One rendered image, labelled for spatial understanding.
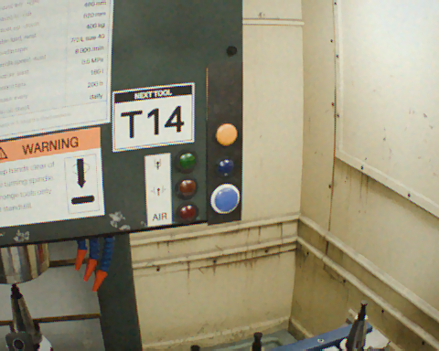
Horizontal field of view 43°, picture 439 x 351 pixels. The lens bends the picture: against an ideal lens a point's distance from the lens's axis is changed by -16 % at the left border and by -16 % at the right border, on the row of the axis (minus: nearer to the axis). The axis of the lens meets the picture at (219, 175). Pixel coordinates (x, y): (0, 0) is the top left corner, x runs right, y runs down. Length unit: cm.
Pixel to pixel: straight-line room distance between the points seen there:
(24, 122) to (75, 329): 96
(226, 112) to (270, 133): 124
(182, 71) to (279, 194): 137
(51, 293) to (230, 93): 89
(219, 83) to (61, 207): 24
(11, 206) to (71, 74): 17
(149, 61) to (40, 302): 92
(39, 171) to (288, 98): 137
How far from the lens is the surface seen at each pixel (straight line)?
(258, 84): 195
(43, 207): 74
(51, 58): 70
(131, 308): 163
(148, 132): 74
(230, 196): 79
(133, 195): 76
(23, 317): 102
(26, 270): 92
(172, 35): 73
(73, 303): 154
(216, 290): 213
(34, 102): 70
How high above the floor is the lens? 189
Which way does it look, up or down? 19 degrees down
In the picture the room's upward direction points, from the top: straight up
